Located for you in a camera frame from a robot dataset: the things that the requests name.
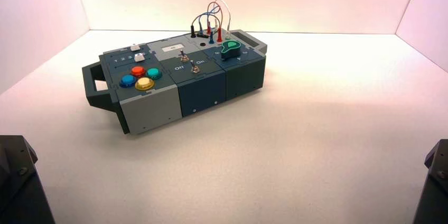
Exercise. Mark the green rotary knob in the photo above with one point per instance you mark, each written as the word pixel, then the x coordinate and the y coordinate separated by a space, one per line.
pixel 231 51

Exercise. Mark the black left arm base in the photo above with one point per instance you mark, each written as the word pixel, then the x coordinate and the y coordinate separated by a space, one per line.
pixel 21 187

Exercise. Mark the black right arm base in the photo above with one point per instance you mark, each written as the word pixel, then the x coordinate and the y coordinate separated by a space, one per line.
pixel 435 187

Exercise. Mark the grey and teal control box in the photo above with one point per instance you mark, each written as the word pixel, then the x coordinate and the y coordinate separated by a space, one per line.
pixel 199 89

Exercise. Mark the black jumper bar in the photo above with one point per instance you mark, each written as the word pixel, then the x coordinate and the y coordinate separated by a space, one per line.
pixel 202 35

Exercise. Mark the teal round push button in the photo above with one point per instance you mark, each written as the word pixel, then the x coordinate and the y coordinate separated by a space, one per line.
pixel 153 73

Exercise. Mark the yellow round push button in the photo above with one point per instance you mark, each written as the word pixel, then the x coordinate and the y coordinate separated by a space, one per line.
pixel 144 83

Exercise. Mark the red round push button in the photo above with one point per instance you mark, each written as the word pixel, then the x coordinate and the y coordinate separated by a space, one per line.
pixel 138 71

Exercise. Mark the blue round push button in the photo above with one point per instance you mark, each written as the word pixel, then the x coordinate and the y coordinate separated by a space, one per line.
pixel 127 80

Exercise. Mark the metal toggle switch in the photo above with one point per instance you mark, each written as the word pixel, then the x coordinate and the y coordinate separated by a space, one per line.
pixel 182 56
pixel 195 68

